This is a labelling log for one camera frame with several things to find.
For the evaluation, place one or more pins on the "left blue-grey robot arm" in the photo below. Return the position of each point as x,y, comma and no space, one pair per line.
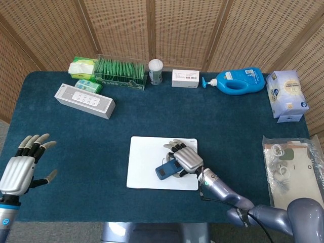
6,215

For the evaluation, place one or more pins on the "white dry-erase board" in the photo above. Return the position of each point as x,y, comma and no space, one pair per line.
144,164

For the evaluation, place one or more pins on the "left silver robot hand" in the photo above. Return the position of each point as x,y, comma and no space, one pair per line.
17,172

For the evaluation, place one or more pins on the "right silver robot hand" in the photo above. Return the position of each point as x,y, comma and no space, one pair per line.
188,159

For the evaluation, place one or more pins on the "pale blue tissue pack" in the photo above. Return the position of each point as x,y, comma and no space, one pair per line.
286,93

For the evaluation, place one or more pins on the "blue whiteboard eraser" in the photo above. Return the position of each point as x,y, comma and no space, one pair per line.
164,170

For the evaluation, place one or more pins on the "small green tissue pack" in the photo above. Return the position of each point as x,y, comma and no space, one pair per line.
88,85

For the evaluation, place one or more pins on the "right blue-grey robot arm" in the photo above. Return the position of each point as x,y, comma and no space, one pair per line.
222,189

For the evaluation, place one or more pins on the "small white cardboard box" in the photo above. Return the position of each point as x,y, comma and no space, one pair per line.
184,78

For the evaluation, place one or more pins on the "clear plastic bag with parts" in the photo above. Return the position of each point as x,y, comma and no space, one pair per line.
298,177

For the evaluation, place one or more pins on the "green open tissue pack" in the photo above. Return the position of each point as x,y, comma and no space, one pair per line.
81,68

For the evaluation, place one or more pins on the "blue-grey robot torso base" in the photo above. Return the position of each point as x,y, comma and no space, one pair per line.
152,233

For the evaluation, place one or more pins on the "blue pump detergent bottle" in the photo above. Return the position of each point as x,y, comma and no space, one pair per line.
253,78

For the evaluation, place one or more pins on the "cylindrical can with white lid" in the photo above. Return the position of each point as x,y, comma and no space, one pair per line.
155,73

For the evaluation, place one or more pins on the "long white speaker box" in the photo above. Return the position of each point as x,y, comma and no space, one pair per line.
81,101

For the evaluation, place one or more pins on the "clear green tea bag box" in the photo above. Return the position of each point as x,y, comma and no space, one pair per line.
119,73

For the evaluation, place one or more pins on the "woven bamboo folding screen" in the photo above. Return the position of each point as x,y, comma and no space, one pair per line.
177,30

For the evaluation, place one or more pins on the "teal table carpet mat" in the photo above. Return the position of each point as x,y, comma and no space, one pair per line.
101,152

